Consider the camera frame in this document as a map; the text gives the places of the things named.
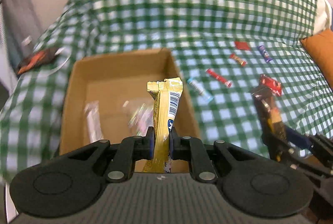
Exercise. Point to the red stick packet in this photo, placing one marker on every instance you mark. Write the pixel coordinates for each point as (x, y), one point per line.
(219, 78)

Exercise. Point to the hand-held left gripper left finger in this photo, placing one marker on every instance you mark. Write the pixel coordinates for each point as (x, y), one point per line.
(150, 144)

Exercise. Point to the grey curtain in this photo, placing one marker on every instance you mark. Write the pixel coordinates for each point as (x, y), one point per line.
(23, 18)

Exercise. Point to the white pillow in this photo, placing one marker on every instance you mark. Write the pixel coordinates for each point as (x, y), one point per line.
(324, 10)

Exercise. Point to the dark brown snack packet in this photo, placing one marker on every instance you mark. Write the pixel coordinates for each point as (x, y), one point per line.
(271, 120)

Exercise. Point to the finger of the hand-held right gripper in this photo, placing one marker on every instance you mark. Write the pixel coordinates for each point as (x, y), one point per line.
(299, 138)
(282, 155)

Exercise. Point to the yellow snack bar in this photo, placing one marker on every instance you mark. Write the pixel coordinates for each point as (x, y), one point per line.
(164, 109)

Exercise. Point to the green checkered cloth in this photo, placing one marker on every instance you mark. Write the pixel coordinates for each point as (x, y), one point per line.
(182, 5)

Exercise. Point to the red square packet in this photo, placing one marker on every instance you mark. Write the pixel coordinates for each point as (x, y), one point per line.
(242, 45)

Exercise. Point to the clear candy wrapper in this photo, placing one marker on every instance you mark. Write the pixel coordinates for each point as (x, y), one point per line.
(138, 114)

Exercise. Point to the small red gold candy bar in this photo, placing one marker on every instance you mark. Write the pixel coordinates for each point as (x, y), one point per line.
(237, 59)

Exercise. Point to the purple snack packet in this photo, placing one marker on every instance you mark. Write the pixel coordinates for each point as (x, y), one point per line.
(264, 53)

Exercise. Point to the orange cushion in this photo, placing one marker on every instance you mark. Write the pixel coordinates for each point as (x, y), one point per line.
(320, 55)

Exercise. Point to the cardboard box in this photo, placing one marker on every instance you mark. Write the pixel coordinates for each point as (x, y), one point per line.
(117, 68)

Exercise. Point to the silver snack packet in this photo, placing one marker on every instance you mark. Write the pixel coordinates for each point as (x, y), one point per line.
(93, 120)

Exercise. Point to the red snack packet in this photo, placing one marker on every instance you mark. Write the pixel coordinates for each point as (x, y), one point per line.
(271, 83)

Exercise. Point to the blue white snack packet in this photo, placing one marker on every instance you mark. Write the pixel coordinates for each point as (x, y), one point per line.
(199, 89)

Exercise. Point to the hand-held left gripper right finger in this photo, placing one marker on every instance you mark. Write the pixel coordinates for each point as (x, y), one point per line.
(172, 144)

